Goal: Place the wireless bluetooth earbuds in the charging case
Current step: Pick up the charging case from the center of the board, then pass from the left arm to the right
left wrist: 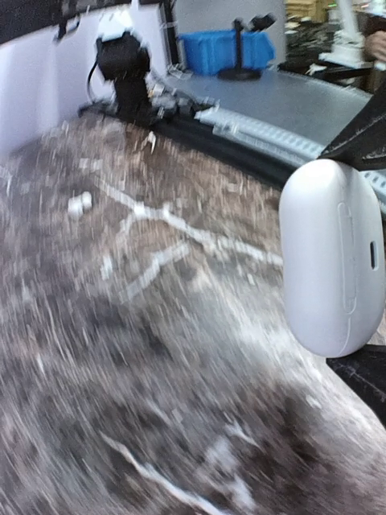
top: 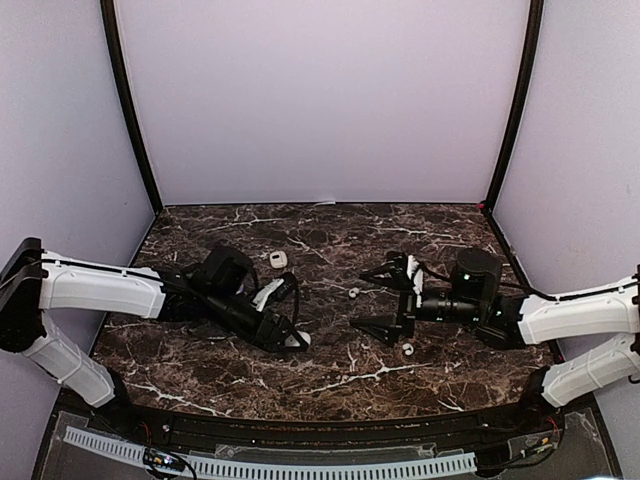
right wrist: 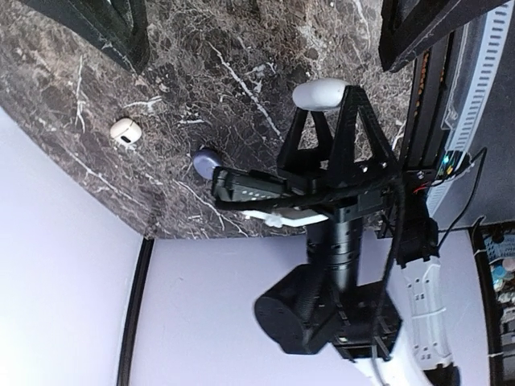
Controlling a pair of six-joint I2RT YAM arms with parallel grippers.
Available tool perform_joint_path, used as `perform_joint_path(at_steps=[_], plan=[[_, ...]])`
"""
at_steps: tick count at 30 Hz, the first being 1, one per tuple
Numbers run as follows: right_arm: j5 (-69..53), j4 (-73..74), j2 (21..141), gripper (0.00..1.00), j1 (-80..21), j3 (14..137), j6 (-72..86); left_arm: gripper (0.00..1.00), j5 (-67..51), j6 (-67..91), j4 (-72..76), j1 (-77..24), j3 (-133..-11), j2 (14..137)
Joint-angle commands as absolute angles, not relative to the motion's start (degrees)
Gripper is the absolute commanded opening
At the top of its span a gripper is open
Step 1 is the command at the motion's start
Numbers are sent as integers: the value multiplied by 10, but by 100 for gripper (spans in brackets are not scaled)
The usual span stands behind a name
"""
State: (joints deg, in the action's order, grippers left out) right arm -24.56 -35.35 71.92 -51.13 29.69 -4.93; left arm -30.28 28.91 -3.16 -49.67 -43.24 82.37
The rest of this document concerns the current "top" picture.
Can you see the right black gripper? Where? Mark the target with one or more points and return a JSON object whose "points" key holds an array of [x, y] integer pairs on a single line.
{"points": [[407, 311]]}

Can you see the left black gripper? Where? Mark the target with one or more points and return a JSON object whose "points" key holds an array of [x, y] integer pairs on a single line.
{"points": [[276, 332]]}

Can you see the white charging case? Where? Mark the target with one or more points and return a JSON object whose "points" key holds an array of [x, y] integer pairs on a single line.
{"points": [[298, 340]]}

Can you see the beige earbud charging case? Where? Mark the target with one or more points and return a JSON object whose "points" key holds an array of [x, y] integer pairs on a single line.
{"points": [[278, 259]]}

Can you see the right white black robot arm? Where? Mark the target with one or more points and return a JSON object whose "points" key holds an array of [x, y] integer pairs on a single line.
{"points": [[506, 322]]}

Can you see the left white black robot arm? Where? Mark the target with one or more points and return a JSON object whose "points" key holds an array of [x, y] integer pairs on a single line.
{"points": [[35, 281]]}

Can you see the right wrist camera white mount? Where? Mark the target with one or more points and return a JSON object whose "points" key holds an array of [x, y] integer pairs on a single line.
{"points": [[415, 275]]}

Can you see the white slotted cable duct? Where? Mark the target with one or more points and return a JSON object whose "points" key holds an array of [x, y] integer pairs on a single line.
{"points": [[165, 465]]}

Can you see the black front table rail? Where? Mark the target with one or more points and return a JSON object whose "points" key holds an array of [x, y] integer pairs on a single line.
{"points": [[183, 430]]}

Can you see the right black frame post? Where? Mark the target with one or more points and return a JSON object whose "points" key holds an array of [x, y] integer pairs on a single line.
{"points": [[526, 66]]}

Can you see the black frame post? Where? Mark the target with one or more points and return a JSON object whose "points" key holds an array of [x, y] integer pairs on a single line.
{"points": [[526, 66], [128, 109]]}

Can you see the left black frame post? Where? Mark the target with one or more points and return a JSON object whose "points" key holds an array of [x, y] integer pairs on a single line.
{"points": [[128, 109]]}

